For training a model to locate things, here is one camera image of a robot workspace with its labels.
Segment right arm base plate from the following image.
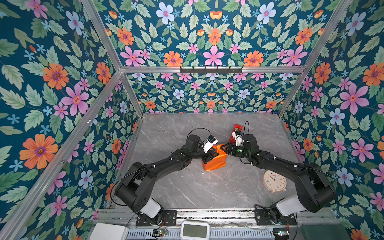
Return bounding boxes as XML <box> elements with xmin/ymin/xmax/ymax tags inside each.
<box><xmin>254</xmin><ymin>209</ymin><xmax>298</xmax><ymax>226</ymax></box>

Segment white round clock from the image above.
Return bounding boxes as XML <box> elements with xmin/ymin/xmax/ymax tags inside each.
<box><xmin>263</xmin><ymin>171</ymin><xmax>287</xmax><ymax>194</ymax></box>

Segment black hook rail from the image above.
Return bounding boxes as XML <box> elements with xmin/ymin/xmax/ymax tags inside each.
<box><xmin>179</xmin><ymin>66</ymin><xmax>243</xmax><ymax>75</ymax></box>

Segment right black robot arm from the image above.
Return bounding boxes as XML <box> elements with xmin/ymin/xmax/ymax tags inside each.
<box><xmin>221</xmin><ymin>134</ymin><xmax>337</xmax><ymax>224</ymax></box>

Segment white display device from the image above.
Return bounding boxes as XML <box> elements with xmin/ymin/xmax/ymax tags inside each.
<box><xmin>180</xmin><ymin>220</ymin><xmax>210</xmax><ymax>240</ymax></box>

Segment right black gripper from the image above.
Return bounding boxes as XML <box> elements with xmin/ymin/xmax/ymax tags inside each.
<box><xmin>220</xmin><ymin>142</ymin><xmax>251</xmax><ymax>160</ymax></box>

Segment red tape dispenser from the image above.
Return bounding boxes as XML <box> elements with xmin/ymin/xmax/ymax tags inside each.
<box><xmin>229</xmin><ymin>124</ymin><xmax>243</xmax><ymax>144</ymax></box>

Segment green mat bottom right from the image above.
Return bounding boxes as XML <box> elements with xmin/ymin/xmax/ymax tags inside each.
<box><xmin>301</xmin><ymin>225</ymin><xmax>350</xmax><ymax>240</ymax></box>

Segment white box bottom left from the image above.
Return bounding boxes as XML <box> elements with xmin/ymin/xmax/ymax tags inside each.
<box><xmin>89</xmin><ymin>223</ymin><xmax>129</xmax><ymax>240</ymax></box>

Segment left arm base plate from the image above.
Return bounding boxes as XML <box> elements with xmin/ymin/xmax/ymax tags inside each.
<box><xmin>136</xmin><ymin>210</ymin><xmax>178</xmax><ymax>227</ymax></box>

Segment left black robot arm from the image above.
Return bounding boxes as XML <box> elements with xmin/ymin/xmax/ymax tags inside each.
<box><xmin>115</xmin><ymin>135</ymin><xmax>219</xmax><ymax>220</ymax></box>

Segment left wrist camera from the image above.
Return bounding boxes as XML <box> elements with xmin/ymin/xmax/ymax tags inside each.
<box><xmin>203</xmin><ymin>135</ymin><xmax>218</xmax><ymax>153</ymax></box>

